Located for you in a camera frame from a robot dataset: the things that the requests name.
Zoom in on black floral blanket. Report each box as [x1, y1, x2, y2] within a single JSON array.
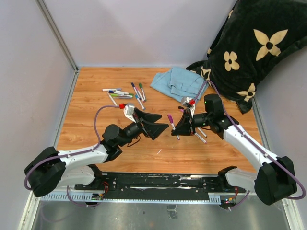
[[188, 0, 307, 114]]

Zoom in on lavender marker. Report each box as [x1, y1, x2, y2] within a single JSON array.
[[117, 96, 133, 99]]

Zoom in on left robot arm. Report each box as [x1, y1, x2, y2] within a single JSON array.
[[24, 104, 169, 197]]

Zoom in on aluminium corner post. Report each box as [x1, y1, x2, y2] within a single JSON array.
[[35, 0, 79, 72]]

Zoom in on purple cable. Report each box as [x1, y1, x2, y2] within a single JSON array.
[[24, 104, 120, 208], [194, 80, 307, 211]]

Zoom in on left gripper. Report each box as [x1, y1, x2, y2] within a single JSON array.
[[118, 108, 169, 147]]

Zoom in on light blue cap marker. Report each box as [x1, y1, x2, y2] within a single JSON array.
[[135, 94, 146, 111]]

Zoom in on pink marker pen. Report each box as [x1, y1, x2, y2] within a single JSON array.
[[194, 133, 207, 143]]

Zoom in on magenta cap marker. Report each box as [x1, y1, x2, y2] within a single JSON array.
[[167, 114, 176, 130]]

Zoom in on light green marker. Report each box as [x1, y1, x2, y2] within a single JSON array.
[[110, 93, 133, 98]]

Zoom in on white slim marker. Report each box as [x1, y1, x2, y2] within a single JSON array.
[[107, 92, 118, 106]]

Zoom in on red pink cap marker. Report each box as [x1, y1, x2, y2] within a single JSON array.
[[137, 88, 146, 102]]

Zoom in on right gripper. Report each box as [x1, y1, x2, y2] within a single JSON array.
[[171, 108, 212, 136]]

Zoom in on light blue cloth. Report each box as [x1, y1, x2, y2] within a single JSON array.
[[150, 67, 204, 102]]

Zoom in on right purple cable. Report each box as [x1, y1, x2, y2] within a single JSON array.
[[194, 80, 307, 211]]

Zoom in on black marker pen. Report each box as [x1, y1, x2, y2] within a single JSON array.
[[197, 128, 207, 137]]

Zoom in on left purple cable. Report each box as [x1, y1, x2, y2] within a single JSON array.
[[24, 104, 120, 208]]

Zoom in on green cap marker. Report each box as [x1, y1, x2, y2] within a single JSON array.
[[139, 83, 146, 99]]

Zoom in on dark blue cap marker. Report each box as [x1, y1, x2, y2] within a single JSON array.
[[131, 82, 140, 97]]

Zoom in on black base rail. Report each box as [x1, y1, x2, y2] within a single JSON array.
[[74, 172, 236, 202]]

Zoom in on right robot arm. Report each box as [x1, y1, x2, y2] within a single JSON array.
[[171, 93, 298, 205]]

